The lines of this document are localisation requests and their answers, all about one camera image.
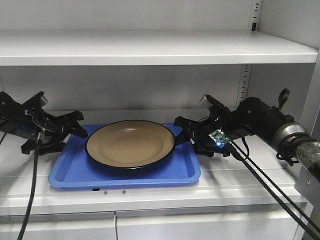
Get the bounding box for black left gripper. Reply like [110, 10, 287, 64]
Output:
[0, 91, 88, 155]

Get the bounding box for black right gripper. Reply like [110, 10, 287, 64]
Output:
[173, 104, 231, 157]

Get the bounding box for blue plastic tray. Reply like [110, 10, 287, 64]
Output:
[48, 135, 201, 191]

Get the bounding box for beige plate with black rim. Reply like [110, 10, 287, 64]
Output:
[86, 120, 175, 169]

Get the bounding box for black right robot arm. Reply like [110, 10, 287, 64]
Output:
[174, 88, 320, 180]

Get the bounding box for white metal cabinet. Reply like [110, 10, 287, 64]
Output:
[0, 0, 320, 240]

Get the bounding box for green left circuit board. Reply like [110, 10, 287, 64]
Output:
[36, 128, 46, 144]

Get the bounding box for green circuit board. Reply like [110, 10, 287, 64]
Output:
[208, 129, 231, 148]
[36, 128, 46, 144]

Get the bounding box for green right circuit board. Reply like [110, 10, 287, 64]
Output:
[208, 129, 231, 148]

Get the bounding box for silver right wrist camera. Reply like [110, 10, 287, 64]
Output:
[199, 94, 217, 109]

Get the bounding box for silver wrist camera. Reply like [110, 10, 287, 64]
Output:
[199, 94, 217, 109]
[33, 91, 48, 108]

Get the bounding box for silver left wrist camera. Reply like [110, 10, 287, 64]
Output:
[33, 91, 48, 108]

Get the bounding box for right braided black cable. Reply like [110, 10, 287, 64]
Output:
[226, 139, 320, 240]

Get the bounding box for braided black cable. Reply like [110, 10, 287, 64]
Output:
[226, 139, 320, 240]
[16, 142, 41, 240]

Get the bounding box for left braided black cable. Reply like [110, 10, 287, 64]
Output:
[16, 142, 41, 240]

